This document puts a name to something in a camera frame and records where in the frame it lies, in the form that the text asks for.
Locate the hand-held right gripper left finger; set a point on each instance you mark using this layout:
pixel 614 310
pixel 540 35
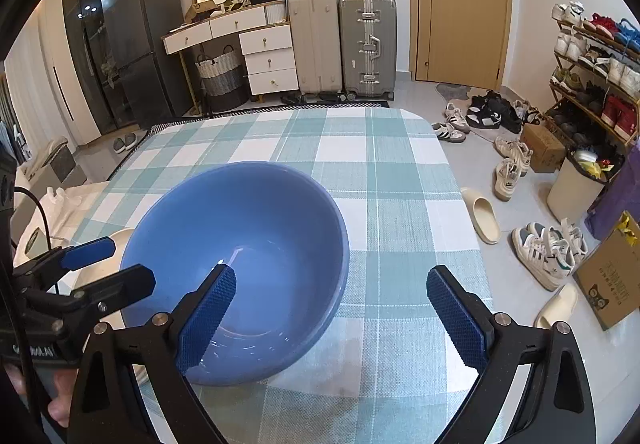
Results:
pixel 207 319

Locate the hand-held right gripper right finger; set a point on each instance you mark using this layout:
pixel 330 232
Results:
pixel 457 319

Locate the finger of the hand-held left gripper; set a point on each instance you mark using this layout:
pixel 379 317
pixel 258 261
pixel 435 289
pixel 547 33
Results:
pixel 90 253
pixel 125 284

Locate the large cream plate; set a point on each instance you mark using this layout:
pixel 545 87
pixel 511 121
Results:
pixel 100 276

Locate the blue bowl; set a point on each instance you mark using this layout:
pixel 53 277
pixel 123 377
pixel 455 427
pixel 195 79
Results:
pixel 260 224

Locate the person's left hand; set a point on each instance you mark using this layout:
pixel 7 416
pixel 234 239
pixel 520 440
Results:
pixel 57 386

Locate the grey storage box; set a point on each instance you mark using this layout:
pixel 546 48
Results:
pixel 60 173

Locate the pair of white sneakers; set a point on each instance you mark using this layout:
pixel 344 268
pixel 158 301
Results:
pixel 537 259

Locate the beige slide sandal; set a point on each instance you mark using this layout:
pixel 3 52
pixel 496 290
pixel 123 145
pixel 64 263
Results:
pixel 482 219
pixel 557 306

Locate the green checked tablecloth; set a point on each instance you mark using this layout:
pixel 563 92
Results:
pixel 390 204

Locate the white green sneaker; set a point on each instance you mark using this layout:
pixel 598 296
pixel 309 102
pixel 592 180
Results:
pixel 567 241

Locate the cream sneaker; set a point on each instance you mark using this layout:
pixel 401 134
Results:
pixel 512 151
pixel 506 179

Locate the printed cardboard box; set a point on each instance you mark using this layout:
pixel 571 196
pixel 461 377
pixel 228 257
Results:
pixel 610 279

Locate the white trash bin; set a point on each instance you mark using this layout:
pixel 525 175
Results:
pixel 575 194

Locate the white wardrobe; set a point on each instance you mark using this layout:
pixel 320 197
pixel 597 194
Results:
pixel 50 73

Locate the white black striped sneaker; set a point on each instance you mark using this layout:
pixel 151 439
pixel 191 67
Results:
pixel 447 132
pixel 457 116

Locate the small brown cardboard box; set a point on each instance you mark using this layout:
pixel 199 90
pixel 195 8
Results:
pixel 542 148

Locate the purple bag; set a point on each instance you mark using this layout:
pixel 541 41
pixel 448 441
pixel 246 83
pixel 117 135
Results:
pixel 617 204

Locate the grey refrigerator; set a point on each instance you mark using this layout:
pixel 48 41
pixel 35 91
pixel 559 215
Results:
pixel 145 48

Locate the grey white woven basket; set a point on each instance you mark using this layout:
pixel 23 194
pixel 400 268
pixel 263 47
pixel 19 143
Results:
pixel 222 78

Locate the grey door mat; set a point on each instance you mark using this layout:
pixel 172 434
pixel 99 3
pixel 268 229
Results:
pixel 452 91

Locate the dark glass cabinet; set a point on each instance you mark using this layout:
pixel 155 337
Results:
pixel 90 23

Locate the wooden shoe rack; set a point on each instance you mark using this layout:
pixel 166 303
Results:
pixel 627 141

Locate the white dressing table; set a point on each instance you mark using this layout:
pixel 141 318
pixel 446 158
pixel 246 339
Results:
pixel 267 58

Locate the small open cardboard box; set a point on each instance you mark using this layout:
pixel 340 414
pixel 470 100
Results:
pixel 200 11

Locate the silver suitcase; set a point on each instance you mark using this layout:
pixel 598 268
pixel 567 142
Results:
pixel 367 48

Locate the beige suitcase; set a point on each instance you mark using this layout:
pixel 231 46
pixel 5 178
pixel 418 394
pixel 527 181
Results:
pixel 315 43

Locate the shoe rack with shoes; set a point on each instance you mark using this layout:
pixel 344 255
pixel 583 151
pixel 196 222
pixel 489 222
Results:
pixel 615 68

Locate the tan wooden door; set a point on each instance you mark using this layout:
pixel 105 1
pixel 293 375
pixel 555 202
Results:
pixel 465 13

